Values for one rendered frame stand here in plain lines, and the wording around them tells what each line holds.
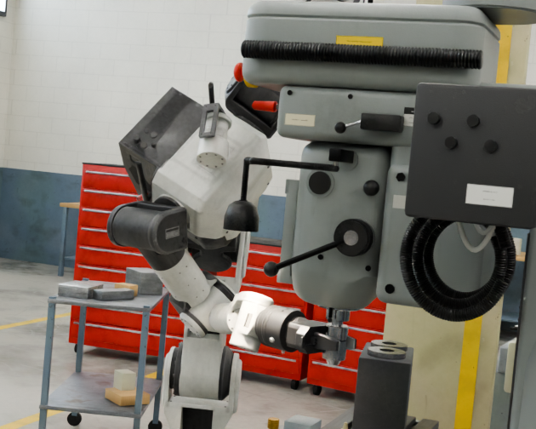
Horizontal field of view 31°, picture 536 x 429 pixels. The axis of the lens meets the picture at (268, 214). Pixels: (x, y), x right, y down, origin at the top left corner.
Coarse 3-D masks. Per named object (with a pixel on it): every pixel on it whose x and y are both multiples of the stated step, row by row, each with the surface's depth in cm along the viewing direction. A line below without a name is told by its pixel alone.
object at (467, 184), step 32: (416, 96) 152; (448, 96) 150; (480, 96) 148; (512, 96) 147; (416, 128) 152; (448, 128) 150; (480, 128) 149; (512, 128) 147; (416, 160) 152; (448, 160) 150; (480, 160) 149; (512, 160) 147; (416, 192) 152; (448, 192) 150; (480, 192) 149; (512, 192) 147; (480, 224) 150; (512, 224) 147
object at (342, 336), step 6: (324, 330) 196; (330, 336) 194; (336, 336) 194; (342, 336) 194; (342, 342) 194; (342, 348) 194; (324, 354) 195; (330, 354) 194; (336, 354) 194; (342, 354) 195; (336, 360) 194; (342, 360) 195
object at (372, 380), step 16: (368, 352) 230; (384, 352) 227; (400, 352) 229; (368, 368) 226; (384, 368) 225; (400, 368) 224; (368, 384) 226; (384, 384) 225; (400, 384) 225; (368, 400) 226; (384, 400) 225; (400, 400) 225; (368, 416) 226; (384, 416) 226; (400, 416) 225
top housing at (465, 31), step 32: (256, 32) 188; (288, 32) 185; (320, 32) 183; (352, 32) 181; (384, 32) 178; (416, 32) 176; (448, 32) 174; (480, 32) 174; (256, 64) 188; (288, 64) 185; (320, 64) 183; (352, 64) 181; (384, 64) 178
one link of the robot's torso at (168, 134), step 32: (160, 128) 228; (192, 128) 228; (256, 128) 232; (128, 160) 230; (160, 160) 223; (192, 160) 223; (160, 192) 224; (192, 192) 219; (224, 192) 221; (256, 192) 233; (192, 224) 225
